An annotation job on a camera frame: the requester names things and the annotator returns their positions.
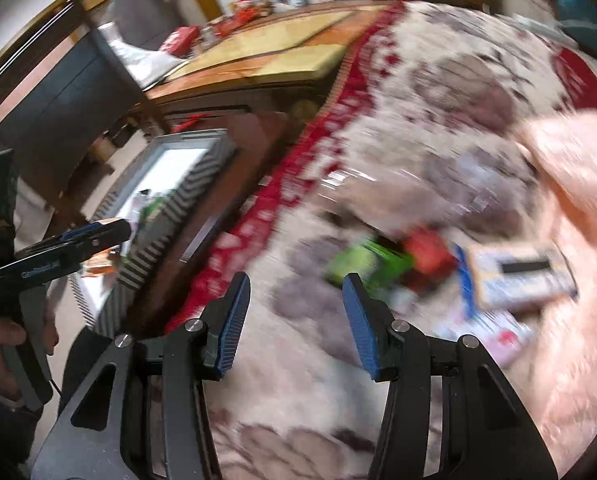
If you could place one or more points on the pink quilted blanket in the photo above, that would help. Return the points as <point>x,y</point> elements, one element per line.
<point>578,260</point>

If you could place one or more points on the green white bun packet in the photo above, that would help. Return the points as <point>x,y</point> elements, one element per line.
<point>151,207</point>

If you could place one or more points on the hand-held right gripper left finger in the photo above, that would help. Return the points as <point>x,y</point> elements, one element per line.
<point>233,320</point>

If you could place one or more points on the dark wooden chair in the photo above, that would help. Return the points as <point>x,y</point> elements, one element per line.
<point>78,90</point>

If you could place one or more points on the orange cracker packet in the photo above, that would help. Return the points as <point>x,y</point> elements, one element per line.
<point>98,266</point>

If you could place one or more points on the yellow table mat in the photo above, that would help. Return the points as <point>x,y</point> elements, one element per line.
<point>288,30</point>
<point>298,62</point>

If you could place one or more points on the grey refrigerator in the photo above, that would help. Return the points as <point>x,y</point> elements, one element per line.
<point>143,10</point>

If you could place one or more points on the bright green snack packet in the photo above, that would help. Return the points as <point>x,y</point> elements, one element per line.
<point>368,262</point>

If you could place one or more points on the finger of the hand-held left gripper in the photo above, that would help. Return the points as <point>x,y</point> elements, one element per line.
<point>68,257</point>
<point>93,229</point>

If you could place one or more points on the white plastic bag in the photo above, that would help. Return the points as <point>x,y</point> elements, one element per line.
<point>138,57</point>

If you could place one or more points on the red box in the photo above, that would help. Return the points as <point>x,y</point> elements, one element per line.
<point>178,39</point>

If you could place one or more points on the white snack wrapper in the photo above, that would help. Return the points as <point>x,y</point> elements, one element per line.
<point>493,330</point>

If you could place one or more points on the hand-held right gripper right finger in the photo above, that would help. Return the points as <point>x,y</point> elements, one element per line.
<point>361,325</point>

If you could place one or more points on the floral plush blanket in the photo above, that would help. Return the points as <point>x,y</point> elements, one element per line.
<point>303,410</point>

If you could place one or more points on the blue plastic bag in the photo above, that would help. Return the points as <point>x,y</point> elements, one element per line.
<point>578,15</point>

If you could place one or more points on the black white striped storage box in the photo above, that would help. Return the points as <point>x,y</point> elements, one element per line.
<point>198,180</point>

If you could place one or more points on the red plush toys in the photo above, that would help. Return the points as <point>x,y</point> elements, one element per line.
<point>251,7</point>

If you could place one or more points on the red snack packet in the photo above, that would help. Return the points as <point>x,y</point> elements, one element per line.
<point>428,257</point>

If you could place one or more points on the wooden table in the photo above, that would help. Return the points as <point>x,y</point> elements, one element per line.
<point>243,66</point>

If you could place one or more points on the long white blue cracker packet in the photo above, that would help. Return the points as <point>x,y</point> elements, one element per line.
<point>518,272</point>

